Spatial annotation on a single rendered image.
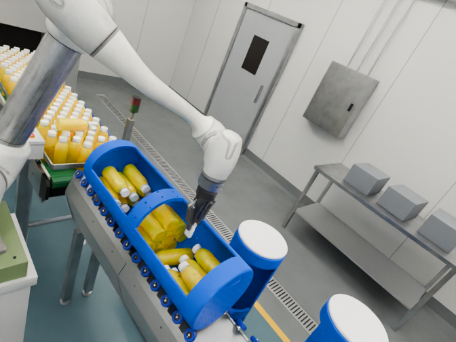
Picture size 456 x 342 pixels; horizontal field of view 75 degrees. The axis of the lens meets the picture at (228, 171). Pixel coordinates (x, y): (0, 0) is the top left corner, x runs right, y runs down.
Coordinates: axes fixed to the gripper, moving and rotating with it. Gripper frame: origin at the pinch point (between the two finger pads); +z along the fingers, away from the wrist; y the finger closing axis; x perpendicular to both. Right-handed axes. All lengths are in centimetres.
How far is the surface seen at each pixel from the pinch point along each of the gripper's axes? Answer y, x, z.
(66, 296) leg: -8, 62, 112
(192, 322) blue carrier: -13.5, -25.9, 13.2
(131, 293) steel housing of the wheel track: -13.6, 4.1, 34.9
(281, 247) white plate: 56, -16, 16
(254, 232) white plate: 49, -2, 16
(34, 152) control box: -28, 82, 16
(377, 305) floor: 253, -76, 119
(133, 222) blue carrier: -13.6, 16.2, 6.9
